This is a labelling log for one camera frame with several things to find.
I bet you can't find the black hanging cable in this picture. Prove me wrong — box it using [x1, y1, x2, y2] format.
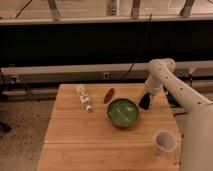
[119, 13, 153, 82]

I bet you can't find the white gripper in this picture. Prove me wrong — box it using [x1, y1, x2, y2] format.
[139, 79, 162, 110]

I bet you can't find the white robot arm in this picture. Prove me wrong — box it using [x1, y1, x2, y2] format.
[139, 58, 213, 171]

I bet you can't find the blue object behind table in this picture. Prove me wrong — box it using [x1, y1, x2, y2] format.
[164, 89, 180, 108]

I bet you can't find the brown sausage toy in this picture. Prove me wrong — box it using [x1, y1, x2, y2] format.
[104, 88, 114, 104]

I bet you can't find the white paper cup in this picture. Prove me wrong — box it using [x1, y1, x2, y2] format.
[154, 130, 177, 155]

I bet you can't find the green bowl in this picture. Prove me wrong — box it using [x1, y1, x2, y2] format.
[107, 98, 139, 128]

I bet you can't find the clear plastic bottle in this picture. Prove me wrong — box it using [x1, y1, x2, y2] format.
[76, 84, 92, 112]

